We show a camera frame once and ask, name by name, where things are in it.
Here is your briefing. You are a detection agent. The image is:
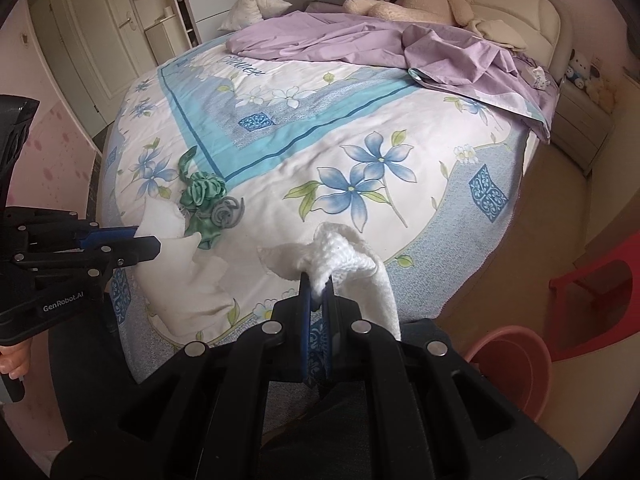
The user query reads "white knitted cloth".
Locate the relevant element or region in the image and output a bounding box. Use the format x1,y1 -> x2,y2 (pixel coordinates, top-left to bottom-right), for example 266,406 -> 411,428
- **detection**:
257,222 -> 401,340

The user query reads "white tissue paper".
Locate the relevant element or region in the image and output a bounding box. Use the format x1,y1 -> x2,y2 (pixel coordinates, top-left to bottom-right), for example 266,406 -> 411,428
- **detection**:
134,197 -> 234,338

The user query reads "pink plastic trash bucket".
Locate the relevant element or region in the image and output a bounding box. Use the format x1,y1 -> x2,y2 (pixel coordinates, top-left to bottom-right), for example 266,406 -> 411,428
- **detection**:
464,325 -> 552,422

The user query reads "person's left hand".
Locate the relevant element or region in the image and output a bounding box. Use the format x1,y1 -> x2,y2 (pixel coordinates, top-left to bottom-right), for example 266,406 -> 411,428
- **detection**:
0,339 -> 32,379

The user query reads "green ribbon flower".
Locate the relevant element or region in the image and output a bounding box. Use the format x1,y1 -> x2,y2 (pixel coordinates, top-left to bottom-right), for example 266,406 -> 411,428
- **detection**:
178,146 -> 227,250

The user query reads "floral blue white bedspread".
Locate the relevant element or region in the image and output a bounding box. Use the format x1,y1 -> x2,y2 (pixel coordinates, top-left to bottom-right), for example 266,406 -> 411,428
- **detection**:
100,38 -> 544,380

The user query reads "red plastic stool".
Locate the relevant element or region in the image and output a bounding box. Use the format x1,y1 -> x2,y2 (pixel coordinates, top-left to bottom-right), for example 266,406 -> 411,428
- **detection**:
546,235 -> 639,362

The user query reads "white door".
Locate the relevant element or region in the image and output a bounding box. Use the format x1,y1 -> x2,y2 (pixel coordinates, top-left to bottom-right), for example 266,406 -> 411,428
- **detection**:
27,0 -> 156,138

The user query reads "white shelf unit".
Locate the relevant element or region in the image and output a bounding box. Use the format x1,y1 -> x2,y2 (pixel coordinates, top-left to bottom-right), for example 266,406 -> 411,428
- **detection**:
132,0 -> 198,65

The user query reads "white pillow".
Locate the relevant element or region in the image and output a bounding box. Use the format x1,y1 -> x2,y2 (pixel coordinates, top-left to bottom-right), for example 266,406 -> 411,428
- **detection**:
219,0 -> 292,32

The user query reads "cream built-in cabinet desk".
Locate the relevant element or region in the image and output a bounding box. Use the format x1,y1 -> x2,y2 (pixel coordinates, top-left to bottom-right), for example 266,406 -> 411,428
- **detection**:
574,75 -> 639,266

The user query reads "beige nightstand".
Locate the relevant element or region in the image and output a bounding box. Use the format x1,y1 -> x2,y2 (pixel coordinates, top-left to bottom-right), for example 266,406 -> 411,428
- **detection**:
551,80 -> 614,177

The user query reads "purple bed sheet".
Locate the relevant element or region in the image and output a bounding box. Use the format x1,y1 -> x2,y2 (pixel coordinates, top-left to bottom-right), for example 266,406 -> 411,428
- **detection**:
227,11 -> 559,143

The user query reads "tan small plush bear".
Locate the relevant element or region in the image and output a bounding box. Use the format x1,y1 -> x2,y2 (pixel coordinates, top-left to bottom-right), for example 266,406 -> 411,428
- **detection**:
585,65 -> 617,115

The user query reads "white blue plush toy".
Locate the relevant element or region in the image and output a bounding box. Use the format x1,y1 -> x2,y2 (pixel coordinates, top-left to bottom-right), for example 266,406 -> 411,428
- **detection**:
565,49 -> 600,90

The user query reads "large cream teddy bear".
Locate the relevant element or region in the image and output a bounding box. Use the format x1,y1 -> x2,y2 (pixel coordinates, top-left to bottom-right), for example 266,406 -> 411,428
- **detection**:
343,0 -> 475,27

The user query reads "cream padded headboard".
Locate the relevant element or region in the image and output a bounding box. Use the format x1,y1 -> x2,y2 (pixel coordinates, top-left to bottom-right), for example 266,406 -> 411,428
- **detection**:
466,0 -> 573,80

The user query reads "grey coiled hair tie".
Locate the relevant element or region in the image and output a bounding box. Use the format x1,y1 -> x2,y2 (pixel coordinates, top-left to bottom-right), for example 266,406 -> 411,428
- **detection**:
209,195 -> 246,231

